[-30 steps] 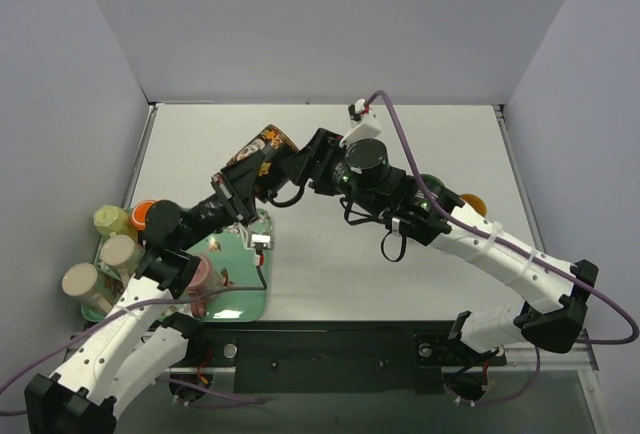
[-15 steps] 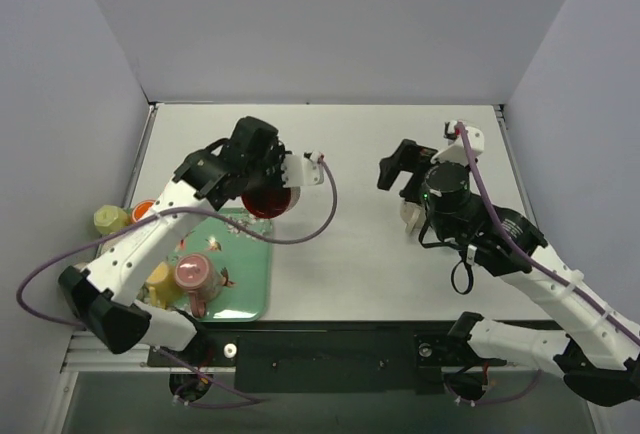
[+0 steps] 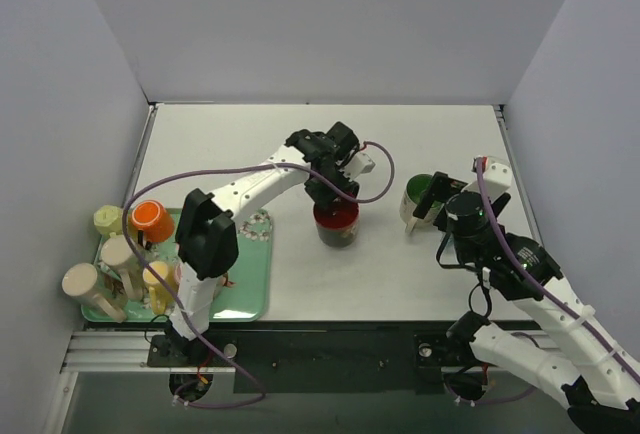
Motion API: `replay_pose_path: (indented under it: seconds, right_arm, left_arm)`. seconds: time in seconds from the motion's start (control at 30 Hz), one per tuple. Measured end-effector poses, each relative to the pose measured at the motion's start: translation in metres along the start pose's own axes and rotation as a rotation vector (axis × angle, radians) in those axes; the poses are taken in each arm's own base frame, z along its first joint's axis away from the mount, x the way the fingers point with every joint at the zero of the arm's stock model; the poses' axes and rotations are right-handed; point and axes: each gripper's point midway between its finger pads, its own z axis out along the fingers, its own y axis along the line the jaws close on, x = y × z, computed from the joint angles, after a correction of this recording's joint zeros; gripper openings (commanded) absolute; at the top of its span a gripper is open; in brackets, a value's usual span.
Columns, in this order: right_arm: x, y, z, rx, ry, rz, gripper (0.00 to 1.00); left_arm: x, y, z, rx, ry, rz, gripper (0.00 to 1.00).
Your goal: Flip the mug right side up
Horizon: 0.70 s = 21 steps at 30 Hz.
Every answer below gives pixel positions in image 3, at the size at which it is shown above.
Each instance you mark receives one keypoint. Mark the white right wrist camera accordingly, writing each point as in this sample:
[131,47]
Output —
[497,175]

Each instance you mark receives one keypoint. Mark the black mug red inside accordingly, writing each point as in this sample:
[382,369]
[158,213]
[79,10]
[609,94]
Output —
[337,223]

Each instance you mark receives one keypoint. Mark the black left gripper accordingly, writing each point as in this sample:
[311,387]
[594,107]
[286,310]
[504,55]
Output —
[331,192]

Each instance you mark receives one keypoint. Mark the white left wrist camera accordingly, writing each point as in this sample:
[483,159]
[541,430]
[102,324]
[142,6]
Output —
[359,164]

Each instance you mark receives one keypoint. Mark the cream mug green inside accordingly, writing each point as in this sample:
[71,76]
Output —
[414,190]

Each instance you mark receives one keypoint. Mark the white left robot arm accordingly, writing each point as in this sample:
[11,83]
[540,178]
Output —
[206,235]

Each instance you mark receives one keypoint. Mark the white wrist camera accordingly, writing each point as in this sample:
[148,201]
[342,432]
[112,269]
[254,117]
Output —
[497,175]
[359,164]

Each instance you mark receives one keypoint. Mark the cream seahorse mug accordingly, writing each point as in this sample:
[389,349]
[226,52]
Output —
[119,257]

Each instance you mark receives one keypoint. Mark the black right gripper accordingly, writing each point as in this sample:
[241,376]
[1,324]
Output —
[439,195]

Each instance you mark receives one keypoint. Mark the orange mug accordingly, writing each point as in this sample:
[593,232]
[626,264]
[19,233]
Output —
[153,220]

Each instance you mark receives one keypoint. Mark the pale yellow mug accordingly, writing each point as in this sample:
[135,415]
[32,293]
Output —
[107,220]

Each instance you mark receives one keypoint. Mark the pink mug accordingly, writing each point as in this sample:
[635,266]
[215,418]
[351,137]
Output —
[222,281]

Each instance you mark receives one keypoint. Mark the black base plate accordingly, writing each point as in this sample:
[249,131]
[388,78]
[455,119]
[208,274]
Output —
[341,357]

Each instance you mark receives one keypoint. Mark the green floral tray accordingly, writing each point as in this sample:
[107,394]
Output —
[244,299]

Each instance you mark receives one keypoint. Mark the beige brown mug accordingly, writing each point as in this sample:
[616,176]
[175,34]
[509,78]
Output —
[91,287]

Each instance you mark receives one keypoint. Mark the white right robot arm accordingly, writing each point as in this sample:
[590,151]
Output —
[591,376]

